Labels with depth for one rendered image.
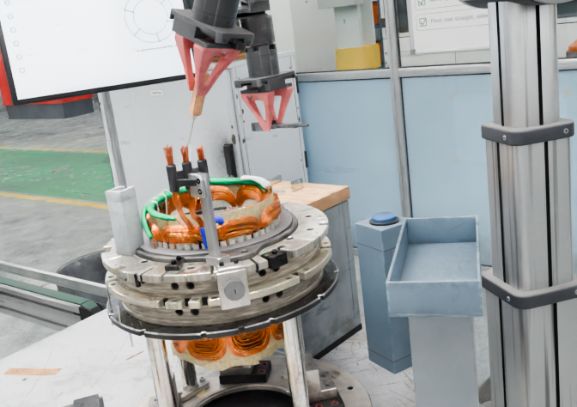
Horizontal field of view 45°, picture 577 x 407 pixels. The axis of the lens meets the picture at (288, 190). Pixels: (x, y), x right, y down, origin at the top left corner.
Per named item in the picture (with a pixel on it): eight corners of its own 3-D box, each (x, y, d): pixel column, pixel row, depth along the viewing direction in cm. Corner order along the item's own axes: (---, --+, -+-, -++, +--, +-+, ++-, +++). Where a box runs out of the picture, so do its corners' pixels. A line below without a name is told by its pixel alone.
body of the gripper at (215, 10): (215, 47, 87) (229, -13, 84) (166, 21, 93) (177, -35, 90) (252, 48, 92) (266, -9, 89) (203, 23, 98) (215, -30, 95)
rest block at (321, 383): (309, 403, 104) (305, 372, 103) (301, 385, 110) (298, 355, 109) (337, 397, 105) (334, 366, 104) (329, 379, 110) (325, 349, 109)
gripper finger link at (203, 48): (192, 102, 91) (207, 32, 88) (159, 82, 95) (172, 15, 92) (230, 100, 96) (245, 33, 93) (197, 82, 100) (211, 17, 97)
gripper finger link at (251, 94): (245, 134, 129) (237, 82, 127) (270, 125, 134) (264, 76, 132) (272, 134, 125) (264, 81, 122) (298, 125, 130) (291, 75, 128)
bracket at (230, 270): (220, 305, 87) (214, 265, 85) (248, 299, 87) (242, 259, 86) (221, 311, 85) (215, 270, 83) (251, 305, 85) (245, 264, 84)
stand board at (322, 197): (201, 218, 128) (199, 205, 128) (270, 191, 142) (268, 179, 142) (283, 229, 115) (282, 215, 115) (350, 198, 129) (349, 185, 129)
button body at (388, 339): (394, 374, 117) (380, 231, 111) (368, 360, 123) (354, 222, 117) (426, 360, 121) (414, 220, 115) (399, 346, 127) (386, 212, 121)
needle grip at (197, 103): (187, 113, 96) (196, 71, 94) (191, 111, 98) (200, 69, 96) (197, 117, 96) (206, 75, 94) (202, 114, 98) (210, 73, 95)
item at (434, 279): (493, 496, 86) (481, 281, 80) (404, 491, 89) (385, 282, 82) (488, 389, 110) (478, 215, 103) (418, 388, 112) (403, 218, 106)
